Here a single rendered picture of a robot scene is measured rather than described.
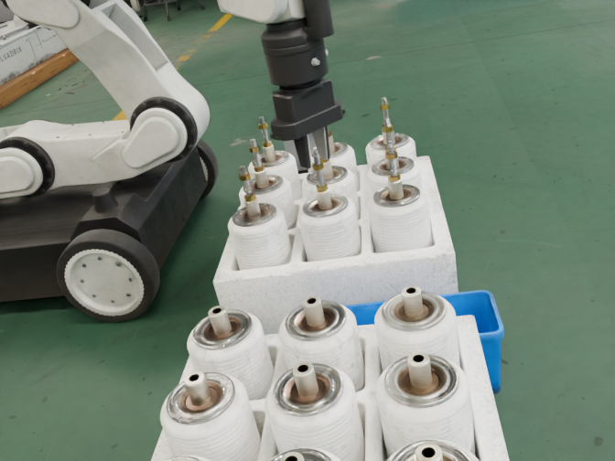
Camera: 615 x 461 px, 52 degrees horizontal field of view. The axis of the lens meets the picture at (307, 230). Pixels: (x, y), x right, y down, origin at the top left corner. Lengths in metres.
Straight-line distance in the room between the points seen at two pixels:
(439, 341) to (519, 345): 0.37
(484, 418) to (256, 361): 0.27
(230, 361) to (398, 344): 0.20
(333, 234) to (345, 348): 0.29
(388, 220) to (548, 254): 0.43
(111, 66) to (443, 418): 1.00
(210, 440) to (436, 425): 0.23
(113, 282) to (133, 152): 0.27
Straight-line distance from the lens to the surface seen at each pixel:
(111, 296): 1.35
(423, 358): 0.66
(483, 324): 1.05
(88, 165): 1.49
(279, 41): 0.90
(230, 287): 1.04
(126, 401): 1.17
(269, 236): 1.02
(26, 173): 1.50
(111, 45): 1.35
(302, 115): 0.94
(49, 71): 4.11
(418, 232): 1.02
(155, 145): 1.35
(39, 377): 1.32
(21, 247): 1.44
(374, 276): 1.01
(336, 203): 1.03
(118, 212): 1.32
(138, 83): 1.37
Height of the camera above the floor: 0.71
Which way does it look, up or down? 28 degrees down
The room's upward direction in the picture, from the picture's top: 12 degrees counter-clockwise
